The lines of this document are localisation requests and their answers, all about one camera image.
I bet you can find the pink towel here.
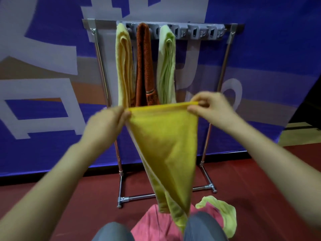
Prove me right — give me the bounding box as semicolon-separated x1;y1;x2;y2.
130;202;225;241

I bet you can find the chrome metal rack frame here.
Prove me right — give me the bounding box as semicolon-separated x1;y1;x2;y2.
82;18;245;209

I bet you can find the pale yellow striped towel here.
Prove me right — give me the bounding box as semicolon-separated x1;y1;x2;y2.
115;23;137;108

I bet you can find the person's right hand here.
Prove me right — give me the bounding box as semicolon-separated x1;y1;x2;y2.
187;91;242;135

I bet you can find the person's left hand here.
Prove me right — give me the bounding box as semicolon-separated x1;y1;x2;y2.
80;105;132;151

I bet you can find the grey clip hook bar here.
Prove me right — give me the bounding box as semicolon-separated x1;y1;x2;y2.
116;21;227;41

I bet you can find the blue printed banner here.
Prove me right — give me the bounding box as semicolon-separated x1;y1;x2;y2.
0;0;321;177

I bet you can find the orange towel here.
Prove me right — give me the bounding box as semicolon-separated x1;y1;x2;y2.
135;22;161;107

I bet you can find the bright yellow towel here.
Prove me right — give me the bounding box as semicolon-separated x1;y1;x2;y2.
125;101;200;231

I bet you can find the person's left forearm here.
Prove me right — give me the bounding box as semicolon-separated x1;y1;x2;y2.
0;140;101;241

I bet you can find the pale yellow-green towel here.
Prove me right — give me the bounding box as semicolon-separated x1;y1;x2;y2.
195;195;237;239

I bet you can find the light green towel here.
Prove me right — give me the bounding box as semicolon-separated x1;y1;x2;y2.
156;25;177;105

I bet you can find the person's right forearm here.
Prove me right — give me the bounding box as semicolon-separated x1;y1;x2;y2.
229;122;321;233

